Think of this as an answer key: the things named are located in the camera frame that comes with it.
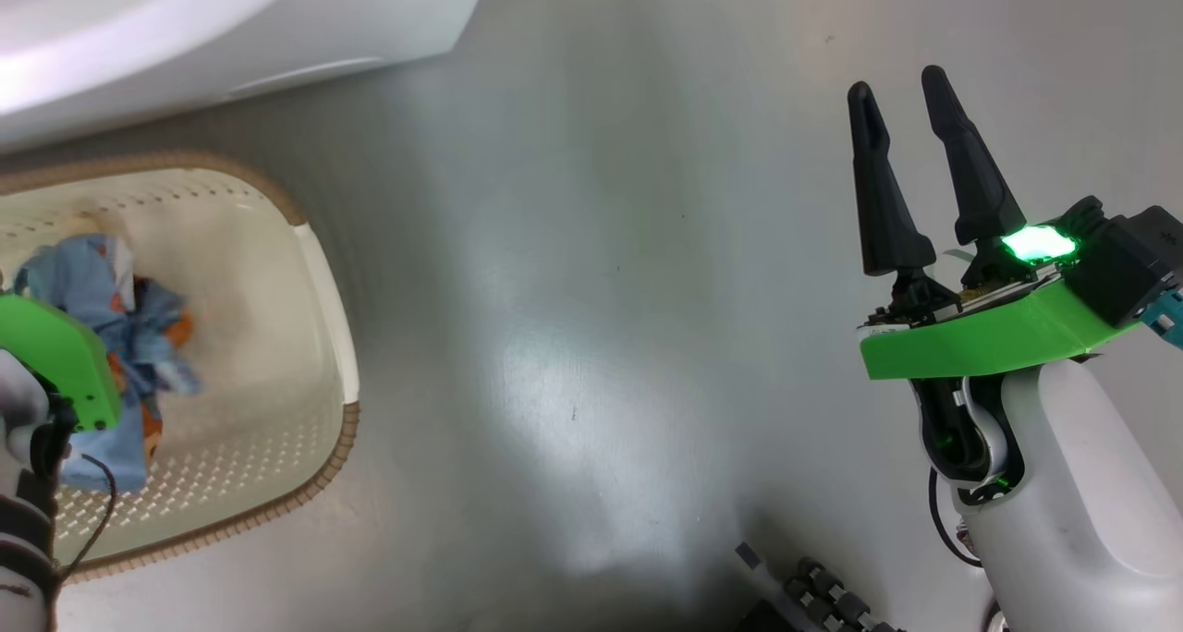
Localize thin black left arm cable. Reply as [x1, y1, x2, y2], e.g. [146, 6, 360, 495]
[54, 451, 119, 579]

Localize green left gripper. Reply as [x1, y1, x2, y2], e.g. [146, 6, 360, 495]
[0, 294, 123, 434]

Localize white washing machine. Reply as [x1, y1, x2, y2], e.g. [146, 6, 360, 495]
[0, 0, 497, 154]

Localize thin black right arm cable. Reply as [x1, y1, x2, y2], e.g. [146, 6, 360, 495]
[927, 468, 982, 570]

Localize cream perforated laundry basket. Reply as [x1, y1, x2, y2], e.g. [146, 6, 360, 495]
[0, 149, 362, 586]

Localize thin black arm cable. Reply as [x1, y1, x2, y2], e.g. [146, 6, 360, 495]
[54, 451, 119, 579]
[927, 468, 982, 570]

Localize blue patterned clothes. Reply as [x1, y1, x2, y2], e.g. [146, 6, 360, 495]
[13, 234, 202, 496]

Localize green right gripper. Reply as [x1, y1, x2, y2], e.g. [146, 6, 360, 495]
[847, 65, 1145, 382]

